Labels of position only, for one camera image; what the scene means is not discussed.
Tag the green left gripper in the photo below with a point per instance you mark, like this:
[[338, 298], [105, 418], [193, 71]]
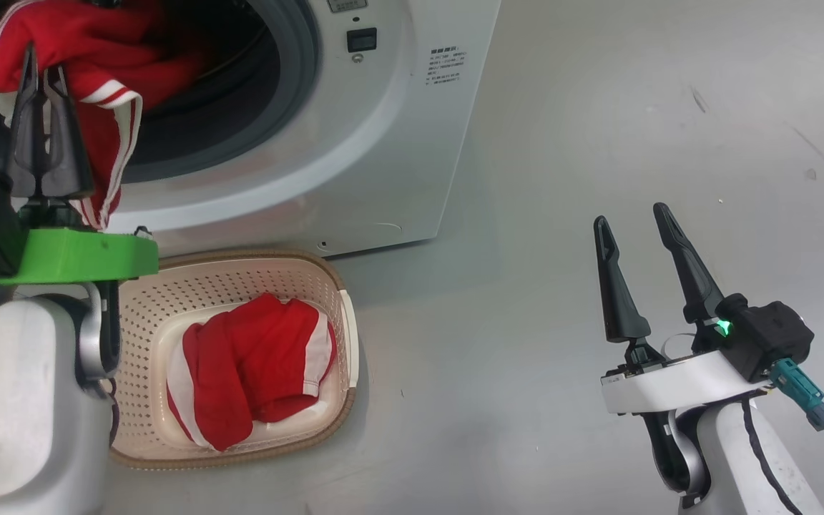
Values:
[[83, 257]]

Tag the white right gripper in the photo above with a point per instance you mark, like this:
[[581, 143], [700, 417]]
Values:
[[684, 386]]

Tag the red garment with white stripes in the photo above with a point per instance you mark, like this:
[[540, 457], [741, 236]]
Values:
[[97, 43], [240, 372]]

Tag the cream perforated laundry basket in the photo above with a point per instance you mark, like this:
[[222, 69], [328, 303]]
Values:
[[169, 300]]

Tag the white front-load washing machine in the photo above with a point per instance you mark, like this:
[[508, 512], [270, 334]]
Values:
[[383, 179]]

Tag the black door latch socket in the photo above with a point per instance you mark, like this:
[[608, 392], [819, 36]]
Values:
[[361, 40]]

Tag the grey instruction label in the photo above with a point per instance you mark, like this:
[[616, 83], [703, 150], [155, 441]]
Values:
[[346, 5]]

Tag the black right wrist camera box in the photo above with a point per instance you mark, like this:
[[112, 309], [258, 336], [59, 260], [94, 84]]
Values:
[[769, 336]]

